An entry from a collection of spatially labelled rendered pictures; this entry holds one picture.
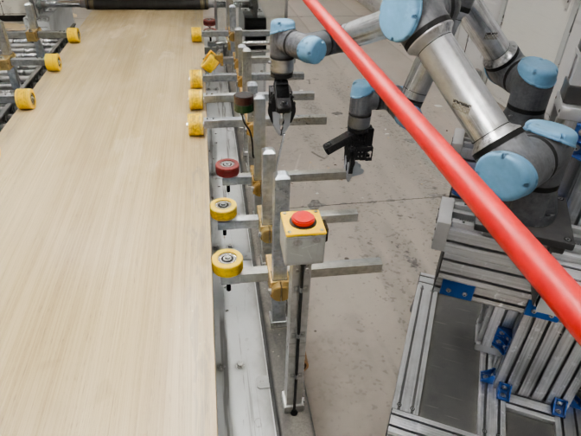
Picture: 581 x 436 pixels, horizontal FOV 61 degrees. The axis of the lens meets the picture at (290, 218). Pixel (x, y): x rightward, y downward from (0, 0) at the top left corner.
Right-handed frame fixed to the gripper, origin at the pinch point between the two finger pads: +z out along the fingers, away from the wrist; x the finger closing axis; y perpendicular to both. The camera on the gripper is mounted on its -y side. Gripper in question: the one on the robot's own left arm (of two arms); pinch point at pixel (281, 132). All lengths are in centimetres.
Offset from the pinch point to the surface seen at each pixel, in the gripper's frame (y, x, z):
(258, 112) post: -7.1, 8.1, -10.3
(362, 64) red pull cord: -128, 15, -64
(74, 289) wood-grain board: -58, 57, 10
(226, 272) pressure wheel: -55, 21, 11
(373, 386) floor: -30, -36, 101
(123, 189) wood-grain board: -14, 51, 10
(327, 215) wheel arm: -27.9, -10.8, 15.2
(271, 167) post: -32.1, 7.1, -5.0
